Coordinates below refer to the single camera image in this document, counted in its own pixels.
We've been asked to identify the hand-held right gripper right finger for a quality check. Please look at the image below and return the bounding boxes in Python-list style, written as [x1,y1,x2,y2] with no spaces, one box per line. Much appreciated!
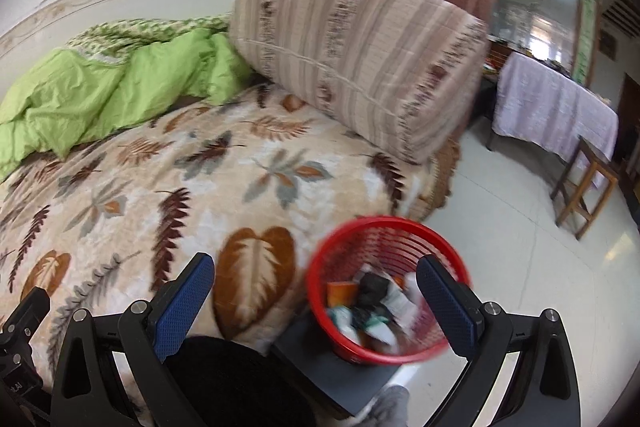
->
[416,254,582,427]

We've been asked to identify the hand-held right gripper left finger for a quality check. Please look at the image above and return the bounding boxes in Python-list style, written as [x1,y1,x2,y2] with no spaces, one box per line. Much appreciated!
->
[50,252,216,427]

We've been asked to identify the white tube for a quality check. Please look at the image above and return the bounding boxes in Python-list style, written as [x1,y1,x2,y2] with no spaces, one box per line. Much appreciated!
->
[403,272,426,304]

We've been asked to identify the black plastic bag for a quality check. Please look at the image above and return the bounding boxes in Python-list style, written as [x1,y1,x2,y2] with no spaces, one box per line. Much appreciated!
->
[357,271,396,308]

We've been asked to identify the red mesh basket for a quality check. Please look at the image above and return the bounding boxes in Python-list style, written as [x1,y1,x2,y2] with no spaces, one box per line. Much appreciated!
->
[305,215,474,367]

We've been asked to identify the teal tissue pack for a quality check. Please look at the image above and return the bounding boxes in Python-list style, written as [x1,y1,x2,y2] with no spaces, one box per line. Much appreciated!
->
[329,305,392,334]

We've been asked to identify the orange cardboard box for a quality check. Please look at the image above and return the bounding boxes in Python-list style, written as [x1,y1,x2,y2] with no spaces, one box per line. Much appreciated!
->
[327,281,359,309]

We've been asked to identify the beige leaf print blanket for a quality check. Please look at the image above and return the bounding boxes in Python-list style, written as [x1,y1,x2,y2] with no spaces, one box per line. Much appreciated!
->
[0,84,461,427]

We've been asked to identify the grey cloth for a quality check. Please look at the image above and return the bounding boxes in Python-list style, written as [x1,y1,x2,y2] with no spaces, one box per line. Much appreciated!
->
[357,384,411,427]

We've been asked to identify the dark grey box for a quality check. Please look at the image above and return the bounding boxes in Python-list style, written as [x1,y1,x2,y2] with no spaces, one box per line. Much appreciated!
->
[269,307,401,419]

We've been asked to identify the wooden stool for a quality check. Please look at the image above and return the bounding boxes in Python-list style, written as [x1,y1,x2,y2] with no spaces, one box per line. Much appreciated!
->
[549,135,621,242]

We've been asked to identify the lilac tablecloth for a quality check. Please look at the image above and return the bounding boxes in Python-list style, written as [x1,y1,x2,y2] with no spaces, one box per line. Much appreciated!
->
[491,51,621,188]

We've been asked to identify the green quilt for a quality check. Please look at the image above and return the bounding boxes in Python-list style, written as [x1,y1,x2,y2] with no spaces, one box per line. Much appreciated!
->
[0,27,256,180]

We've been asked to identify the dark wooden cabinet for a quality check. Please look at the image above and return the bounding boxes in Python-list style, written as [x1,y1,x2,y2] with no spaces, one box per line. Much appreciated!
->
[612,74,640,168]

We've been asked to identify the striped floral cushion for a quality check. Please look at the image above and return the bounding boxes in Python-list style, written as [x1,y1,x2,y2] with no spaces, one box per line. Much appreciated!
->
[228,0,489,166]

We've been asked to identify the green patterned bed sheet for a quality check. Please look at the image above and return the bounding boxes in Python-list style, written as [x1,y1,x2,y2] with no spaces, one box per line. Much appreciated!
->
[62,14,234,66]

